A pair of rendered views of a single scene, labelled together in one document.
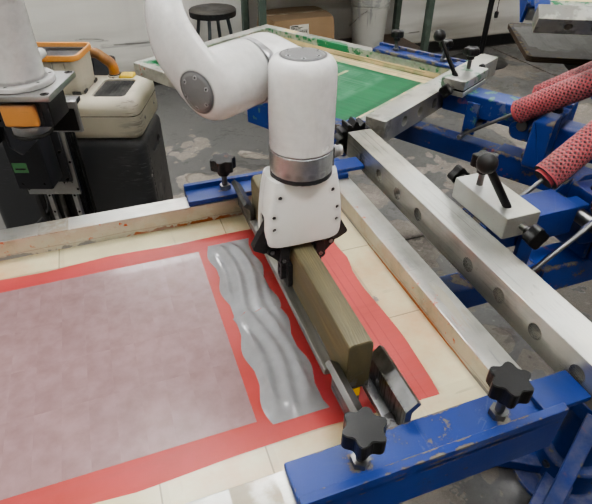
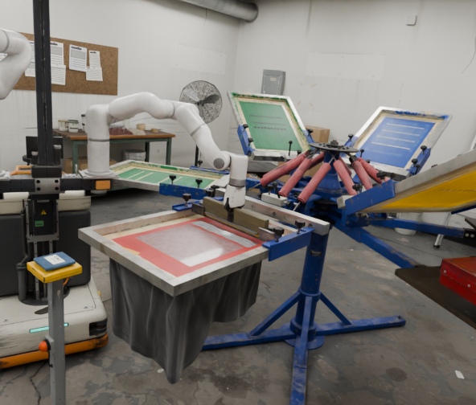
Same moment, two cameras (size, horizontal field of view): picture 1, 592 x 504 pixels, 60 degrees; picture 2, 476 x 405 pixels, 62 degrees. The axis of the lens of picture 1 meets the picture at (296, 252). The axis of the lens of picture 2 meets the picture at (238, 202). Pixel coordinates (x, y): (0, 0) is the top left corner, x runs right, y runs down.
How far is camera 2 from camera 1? 128 cm
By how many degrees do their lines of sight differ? 34
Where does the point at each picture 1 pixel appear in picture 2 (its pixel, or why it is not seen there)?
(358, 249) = not seen: hidden behind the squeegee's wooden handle
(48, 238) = (137, 222)
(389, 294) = not seen: hidden behind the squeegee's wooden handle
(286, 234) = (235, 202)
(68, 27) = not seen: outside the picture
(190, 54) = (219, 154)
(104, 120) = (72, 201)
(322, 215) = (242, 197)
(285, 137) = (238, 173)
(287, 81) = (240, 160)
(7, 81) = (101, 171)
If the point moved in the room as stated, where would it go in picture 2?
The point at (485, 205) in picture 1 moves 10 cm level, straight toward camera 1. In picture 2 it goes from (273, 198) to (277, 204)
